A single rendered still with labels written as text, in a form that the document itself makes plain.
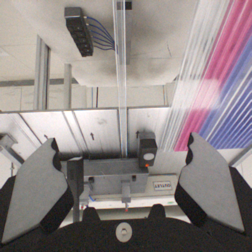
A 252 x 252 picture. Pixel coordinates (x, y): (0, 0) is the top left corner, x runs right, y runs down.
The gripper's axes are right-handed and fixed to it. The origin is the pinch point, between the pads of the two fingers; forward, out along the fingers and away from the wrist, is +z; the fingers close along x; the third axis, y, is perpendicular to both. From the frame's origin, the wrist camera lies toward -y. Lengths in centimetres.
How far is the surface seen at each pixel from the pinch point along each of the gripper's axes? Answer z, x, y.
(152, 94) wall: 187, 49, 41
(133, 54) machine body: 57, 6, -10
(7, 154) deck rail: 13.2, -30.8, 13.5
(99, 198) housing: 11.8, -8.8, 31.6
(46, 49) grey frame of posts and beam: 50, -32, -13
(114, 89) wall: 193, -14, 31
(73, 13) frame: 37.0, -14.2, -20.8
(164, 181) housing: 16.1, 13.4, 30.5
